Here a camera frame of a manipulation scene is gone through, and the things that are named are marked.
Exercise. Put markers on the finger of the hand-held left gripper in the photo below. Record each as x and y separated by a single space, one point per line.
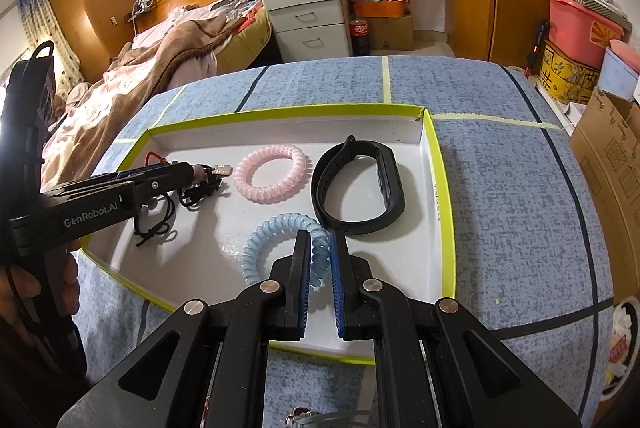
145 173
165 185

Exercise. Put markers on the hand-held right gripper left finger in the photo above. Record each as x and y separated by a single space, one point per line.
300 288

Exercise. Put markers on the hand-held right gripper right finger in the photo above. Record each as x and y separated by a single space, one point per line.
337 288

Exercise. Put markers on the yellow-green cardboard box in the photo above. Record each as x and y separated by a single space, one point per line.
400 258

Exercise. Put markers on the black wristband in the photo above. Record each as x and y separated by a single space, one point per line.
385 203

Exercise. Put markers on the person's left hand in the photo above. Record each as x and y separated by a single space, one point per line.
22 303

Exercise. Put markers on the bed with brown blanket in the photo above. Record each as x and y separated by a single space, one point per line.
160 57

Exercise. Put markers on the patterned curtain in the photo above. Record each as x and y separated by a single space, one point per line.
45 32

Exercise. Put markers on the tall wooden wardrobe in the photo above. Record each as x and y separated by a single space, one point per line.
85 7

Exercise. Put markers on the blue checked cloth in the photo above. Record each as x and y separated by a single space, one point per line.
500 188

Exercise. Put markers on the white drawer nightstand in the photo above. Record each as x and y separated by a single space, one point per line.
305 17

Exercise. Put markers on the cola bottle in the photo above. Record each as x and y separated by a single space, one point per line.
360 37

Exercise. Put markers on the orange basket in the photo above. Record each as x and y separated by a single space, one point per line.
380 9

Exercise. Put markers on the white bowl with scraps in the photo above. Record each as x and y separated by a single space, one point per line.
620 348

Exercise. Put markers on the large cardboard box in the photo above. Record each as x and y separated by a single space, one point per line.
615 167

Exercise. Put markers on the yellow patterned tin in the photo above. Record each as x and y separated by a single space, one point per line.
565 75

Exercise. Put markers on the red black tool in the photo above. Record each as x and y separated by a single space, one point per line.
536 45

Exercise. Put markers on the pink plastic bucket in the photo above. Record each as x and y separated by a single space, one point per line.
575 32

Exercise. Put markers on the pale blue round container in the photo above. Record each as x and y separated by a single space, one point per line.
620 72

